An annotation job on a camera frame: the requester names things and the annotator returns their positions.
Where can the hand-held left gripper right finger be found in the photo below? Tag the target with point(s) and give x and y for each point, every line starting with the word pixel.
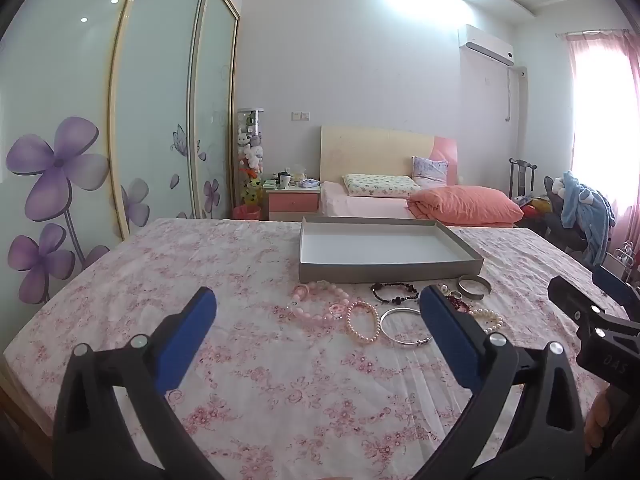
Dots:
pixel 447 340

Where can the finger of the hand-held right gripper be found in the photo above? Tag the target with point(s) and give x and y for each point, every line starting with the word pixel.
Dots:
pixel 620 292
pixel 575 305

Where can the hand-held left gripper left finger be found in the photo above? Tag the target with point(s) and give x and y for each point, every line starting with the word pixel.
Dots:
pixel 187 340

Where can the thin silver bangle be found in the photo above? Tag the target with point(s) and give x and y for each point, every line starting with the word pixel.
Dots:
pixel 395 342

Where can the wide silver bangle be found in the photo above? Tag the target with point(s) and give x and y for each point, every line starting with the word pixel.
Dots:
pixel 475 291

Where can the grey cardboard tray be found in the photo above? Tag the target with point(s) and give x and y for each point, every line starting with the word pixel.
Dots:
pixel 380 247

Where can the person's right hand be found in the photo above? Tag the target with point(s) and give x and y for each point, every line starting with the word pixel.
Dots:
pixel 597 420

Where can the dark office chair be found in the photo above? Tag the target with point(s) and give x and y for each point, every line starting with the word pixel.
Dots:
pixel 562 232

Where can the blue plush garment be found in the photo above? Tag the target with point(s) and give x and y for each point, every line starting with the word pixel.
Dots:
pixel 585 210

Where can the folded orange duvet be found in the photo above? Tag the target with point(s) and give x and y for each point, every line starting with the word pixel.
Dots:
pixel 465 205

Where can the black wooden chair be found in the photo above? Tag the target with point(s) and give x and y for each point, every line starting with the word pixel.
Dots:
pixel 520 177

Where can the red trash bin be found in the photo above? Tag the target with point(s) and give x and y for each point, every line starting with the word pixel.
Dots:
pixel 247 211

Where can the pink curtain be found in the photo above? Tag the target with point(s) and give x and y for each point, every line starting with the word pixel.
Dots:
pixel 625 125

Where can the floral print pillow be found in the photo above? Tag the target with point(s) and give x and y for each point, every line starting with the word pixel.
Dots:
pixel 380 185

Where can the purple print pillow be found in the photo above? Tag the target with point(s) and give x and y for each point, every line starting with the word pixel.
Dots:
pixel 429 169

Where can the pink white nightstand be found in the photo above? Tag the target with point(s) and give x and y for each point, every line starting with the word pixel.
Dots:
pixel 292 202

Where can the clear tube of plush toys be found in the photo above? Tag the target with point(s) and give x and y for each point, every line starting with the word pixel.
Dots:
pixel 250 155

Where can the bed with beige headboard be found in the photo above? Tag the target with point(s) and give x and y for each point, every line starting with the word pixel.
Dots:
pixel 370 152

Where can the flower print sliding wardrobe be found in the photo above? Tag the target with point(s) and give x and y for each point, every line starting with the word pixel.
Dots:
pixel 150 85

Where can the white air conditioner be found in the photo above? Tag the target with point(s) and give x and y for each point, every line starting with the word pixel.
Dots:
pixel 485 42

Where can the white wall switch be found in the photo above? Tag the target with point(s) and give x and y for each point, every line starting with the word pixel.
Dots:
pixel 300 116

